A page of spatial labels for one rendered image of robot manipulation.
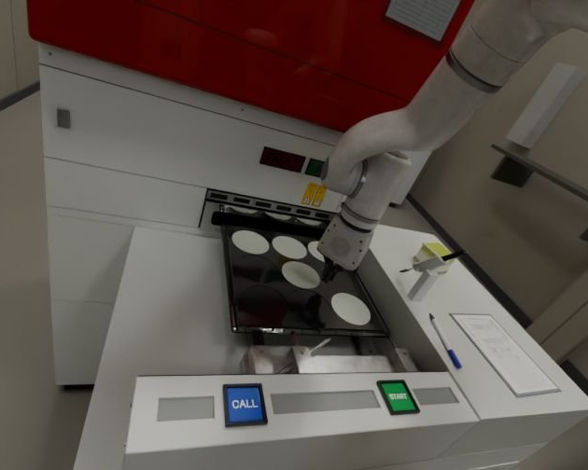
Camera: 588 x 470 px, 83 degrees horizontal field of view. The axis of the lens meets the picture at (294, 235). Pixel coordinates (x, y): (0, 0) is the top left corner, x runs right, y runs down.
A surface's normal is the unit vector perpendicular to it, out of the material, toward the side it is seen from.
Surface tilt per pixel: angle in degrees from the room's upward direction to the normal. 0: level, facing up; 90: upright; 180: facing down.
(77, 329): 90
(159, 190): 90
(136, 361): 0
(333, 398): 0
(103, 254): 90
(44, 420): 0
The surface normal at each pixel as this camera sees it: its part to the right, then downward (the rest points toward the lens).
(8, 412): 0.33, -0.80
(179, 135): 0.22, 0.58
